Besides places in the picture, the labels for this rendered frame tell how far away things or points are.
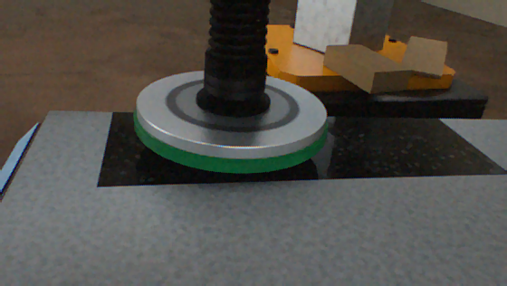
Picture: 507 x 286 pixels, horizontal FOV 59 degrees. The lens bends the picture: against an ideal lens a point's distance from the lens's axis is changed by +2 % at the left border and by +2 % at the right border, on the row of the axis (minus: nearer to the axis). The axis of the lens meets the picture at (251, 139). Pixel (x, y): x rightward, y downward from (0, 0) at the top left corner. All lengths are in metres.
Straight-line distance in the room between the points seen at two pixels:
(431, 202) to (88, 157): 0.36
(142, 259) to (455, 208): 0.31
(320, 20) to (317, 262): 0.94
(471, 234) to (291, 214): 0.16
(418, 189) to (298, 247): 0.17
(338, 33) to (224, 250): 0.91
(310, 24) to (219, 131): 0.86
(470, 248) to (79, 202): 0.35
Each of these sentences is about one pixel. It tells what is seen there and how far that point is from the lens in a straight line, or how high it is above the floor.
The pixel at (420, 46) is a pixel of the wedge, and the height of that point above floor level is 0.82.
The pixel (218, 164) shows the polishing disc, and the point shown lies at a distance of 0.41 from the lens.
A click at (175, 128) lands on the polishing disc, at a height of 0.92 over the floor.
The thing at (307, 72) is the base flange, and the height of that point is 0.78.
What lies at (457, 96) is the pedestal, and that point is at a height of 0.74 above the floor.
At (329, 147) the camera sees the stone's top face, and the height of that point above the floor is 0.87.
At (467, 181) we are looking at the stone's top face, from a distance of 0.55.
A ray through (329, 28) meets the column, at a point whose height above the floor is 0.85.
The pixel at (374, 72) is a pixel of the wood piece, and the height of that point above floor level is 0.83.
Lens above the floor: 1.12
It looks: 28 degrees down
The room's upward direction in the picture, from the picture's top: 6 degrees clockwise
